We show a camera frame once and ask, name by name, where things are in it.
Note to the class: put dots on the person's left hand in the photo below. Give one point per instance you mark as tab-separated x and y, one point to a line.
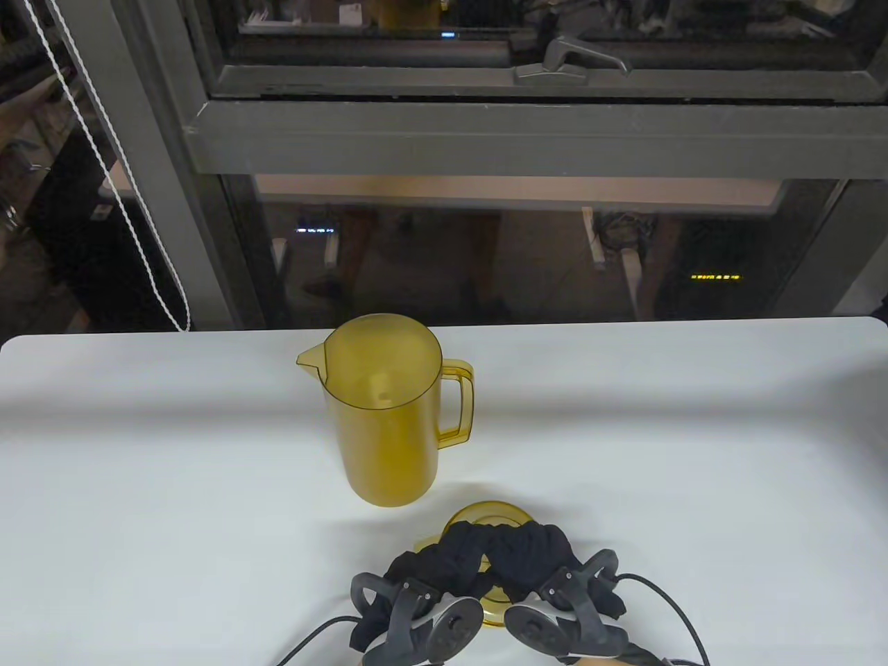
451	555

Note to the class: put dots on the grey window frame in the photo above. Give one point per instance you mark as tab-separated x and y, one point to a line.
485	139

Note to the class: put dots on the black right hand controller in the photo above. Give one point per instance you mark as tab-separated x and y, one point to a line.
541	628

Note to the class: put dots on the yellow kettle lid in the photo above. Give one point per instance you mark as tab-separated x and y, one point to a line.
485	513

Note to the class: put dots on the person's right hand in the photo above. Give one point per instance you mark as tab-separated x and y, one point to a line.
534	555

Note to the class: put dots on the black hand controller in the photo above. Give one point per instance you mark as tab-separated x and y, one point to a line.
541	628
451	628

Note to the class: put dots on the black left hand controller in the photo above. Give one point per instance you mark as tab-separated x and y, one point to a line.
451	628

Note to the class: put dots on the person's right forearm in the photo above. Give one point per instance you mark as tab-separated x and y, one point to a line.
596	662

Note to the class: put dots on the yellow water kettle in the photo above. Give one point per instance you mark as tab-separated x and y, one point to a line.
385	444

